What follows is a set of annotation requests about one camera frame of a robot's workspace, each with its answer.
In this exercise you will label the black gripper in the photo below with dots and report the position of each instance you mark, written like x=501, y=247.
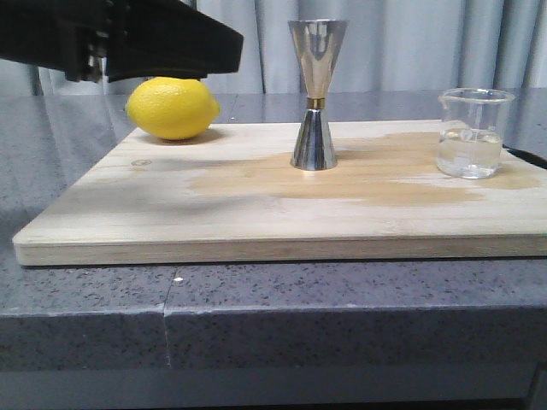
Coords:
x=131, y=39

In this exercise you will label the steel double jigger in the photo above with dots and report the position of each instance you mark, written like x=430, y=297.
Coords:
x=315, y=94

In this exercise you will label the clear glass beaker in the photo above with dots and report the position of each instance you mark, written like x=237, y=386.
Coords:
x=473, y=125

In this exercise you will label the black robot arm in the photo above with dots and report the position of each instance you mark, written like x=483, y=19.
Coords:
x=32, y=32

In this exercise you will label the yellow lemon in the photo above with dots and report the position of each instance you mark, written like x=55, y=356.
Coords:
x=172, y=109

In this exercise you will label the wooden cutting board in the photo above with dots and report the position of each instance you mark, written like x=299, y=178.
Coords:
x=231, y=194

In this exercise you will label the grey curtain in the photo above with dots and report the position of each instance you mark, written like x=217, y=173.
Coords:
x=388, y=46

